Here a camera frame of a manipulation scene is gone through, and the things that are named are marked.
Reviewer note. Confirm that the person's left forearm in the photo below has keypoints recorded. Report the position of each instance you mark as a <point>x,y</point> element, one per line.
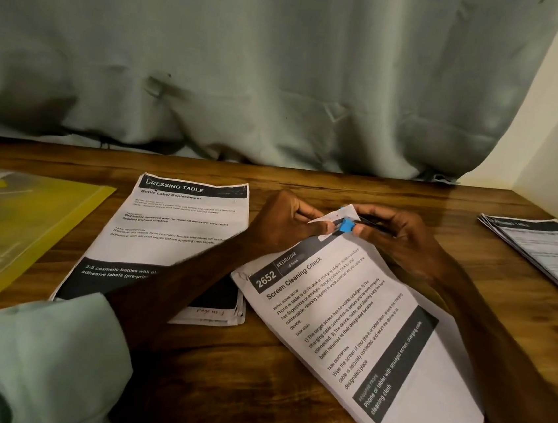
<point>76,347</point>

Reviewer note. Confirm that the person's right hand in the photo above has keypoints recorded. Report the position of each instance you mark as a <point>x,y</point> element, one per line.
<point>410,244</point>

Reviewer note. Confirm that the person's left hand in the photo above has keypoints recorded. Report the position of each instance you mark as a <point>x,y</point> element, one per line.
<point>283,221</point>

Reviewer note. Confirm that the yellow patterned folder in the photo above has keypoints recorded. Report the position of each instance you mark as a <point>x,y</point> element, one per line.
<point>17,241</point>

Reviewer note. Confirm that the pale green curtain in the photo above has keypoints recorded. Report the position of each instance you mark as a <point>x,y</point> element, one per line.
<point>265,58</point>

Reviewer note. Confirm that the person's right forearm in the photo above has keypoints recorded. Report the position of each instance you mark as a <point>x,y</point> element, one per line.
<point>510,382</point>

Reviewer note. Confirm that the blue pen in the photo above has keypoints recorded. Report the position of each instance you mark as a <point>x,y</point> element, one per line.
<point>347,223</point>

